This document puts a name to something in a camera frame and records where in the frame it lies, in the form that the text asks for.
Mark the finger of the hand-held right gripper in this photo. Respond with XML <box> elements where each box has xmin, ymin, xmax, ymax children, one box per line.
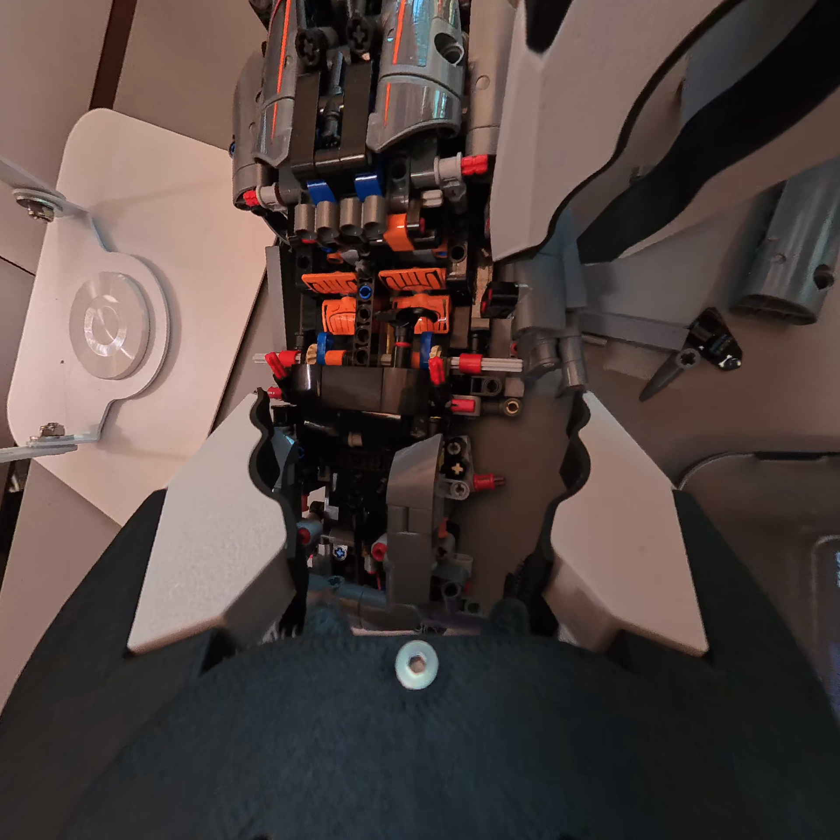
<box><xmin>489</xmin><ymin>0</ymin><xmax>746</xmax><ymax>262</ymax></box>
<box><xmin>576</xmin><ymin>0</ymin><xmax>840</xmax><ymax>265</ymax></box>

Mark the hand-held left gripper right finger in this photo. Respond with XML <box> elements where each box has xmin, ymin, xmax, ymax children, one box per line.
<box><xmin>504</xmin><ymin>390</ymin><xmax>713</xmax><ymax>657</ymax></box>

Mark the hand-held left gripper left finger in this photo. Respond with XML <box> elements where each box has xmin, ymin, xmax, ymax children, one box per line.
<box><xmin>126</xmin><ymin>388</ymin><xmax>309</xmax><ymax>656</ymax></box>

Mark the grey lego side panel assembly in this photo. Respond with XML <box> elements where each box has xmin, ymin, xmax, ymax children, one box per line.
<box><xmin>481</xmin><ymin>210</ymin><xmax>592</xmax><ymax>398</ymax></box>

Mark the lego car model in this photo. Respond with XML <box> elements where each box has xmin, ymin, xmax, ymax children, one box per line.
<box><xmin>230</xmin><ymin>0</ymin><xmax>526</xmax><ymax>634</ymax></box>

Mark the grey curved lego panel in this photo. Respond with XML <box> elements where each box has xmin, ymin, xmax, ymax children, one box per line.
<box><xmin>730</xmin><ymin>177</ymin><xmax>840</xmax><ymax>326</ymax></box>

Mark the black lego pin connector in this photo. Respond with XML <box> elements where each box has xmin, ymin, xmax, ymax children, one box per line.
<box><xmin>689</xmin><ymin>307</ymin><xmax>744</xmax><ymax>371</ymax></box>

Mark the long grey lego wedge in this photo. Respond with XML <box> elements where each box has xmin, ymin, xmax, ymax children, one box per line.
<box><xmin>581</xmin><ymin>311</ymin><xmax>690</xmax><ymax>352</ymax></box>

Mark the smartphone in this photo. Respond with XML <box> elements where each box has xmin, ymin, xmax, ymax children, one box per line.
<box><xmin>808</xmin><ymin>535</ymin><xmax>840</xmax><ymax>664</ymax></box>

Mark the clear round disc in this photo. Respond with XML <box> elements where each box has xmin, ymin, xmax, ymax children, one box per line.
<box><xmin>69</xmin><ymin>272</ymin><xmax>152</xmax><ymax>382</ymax></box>

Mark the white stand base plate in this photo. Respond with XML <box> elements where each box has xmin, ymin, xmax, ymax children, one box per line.
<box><xmin>7</xmin><ymin>108</ymin><xmax>273</xmax><ymax>526</ymax></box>

